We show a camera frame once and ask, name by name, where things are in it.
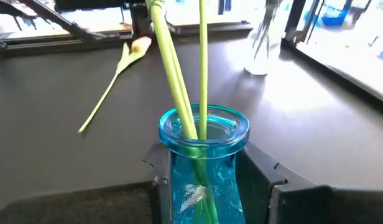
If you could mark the blue glass vase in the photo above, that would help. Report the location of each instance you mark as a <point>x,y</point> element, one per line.
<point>232,137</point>

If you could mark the purple artificial flower bunch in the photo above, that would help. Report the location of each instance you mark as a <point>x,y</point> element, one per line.
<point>261,40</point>
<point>266,25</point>
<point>270,12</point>

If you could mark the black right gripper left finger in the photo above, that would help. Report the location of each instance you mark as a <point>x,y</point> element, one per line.
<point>85,205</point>

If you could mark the clear glass vase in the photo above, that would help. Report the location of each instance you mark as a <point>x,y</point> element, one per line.
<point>260,67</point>

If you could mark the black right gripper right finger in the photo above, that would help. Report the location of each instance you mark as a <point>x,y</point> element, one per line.
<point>319,205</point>

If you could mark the white artificial tulip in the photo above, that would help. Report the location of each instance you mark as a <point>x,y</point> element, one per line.
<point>162,46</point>
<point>180,77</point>

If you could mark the pink artificial tulip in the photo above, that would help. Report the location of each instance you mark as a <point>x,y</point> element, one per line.
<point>140,45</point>
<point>203,62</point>

